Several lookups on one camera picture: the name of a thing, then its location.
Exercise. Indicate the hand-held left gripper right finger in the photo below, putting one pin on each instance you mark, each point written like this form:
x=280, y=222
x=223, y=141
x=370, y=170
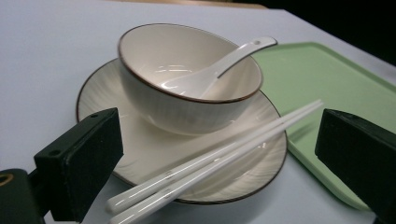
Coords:
x=361, y=155

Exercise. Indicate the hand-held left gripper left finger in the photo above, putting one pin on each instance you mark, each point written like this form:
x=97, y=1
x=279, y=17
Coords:
x=77, y=165

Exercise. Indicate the white plate with brown rim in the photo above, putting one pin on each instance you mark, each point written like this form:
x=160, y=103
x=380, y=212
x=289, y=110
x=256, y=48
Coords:
x=146, y=149

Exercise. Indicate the light green tray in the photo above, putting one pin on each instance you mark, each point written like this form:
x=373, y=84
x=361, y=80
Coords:
x=314, y=81

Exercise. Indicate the white chopstick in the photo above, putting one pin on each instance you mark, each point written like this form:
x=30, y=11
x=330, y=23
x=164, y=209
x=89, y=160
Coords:
x=218, y=169
x=199, y=163

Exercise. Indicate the white bowl with brown rim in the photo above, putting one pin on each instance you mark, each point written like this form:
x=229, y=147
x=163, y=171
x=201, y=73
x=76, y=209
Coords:
x=162, y=59

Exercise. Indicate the white ceramic spoon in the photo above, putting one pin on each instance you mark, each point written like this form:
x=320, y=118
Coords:
x=199, y=82

